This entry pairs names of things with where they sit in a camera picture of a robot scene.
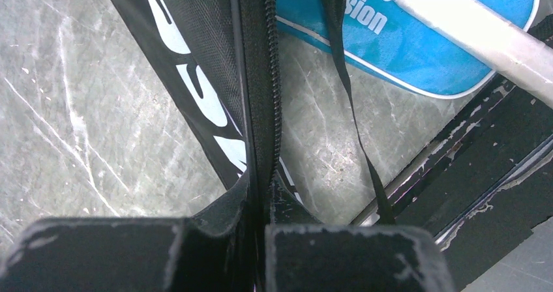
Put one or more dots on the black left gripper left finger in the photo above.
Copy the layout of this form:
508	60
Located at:
204	252

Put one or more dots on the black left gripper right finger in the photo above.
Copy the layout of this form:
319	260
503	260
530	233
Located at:
302	254

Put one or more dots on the black racket cover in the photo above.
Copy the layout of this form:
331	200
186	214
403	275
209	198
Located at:
219	62

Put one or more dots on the blue racket cover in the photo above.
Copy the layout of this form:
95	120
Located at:
384	41

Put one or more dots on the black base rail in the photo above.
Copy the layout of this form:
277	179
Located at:
484	182

